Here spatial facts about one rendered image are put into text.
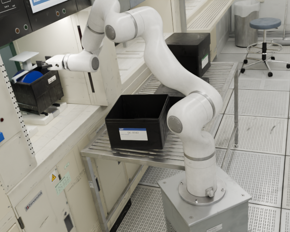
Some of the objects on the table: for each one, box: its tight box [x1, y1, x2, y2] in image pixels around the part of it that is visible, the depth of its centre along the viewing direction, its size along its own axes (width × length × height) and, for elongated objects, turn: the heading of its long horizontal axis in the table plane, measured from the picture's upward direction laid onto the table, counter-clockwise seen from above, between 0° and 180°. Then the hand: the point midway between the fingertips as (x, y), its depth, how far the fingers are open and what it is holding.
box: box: [165, 33, 211, 77], centre depth 242 cm, size 29×29×25 cm
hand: (43, 61), depth 170 cm, fingers open, 6 cm apart
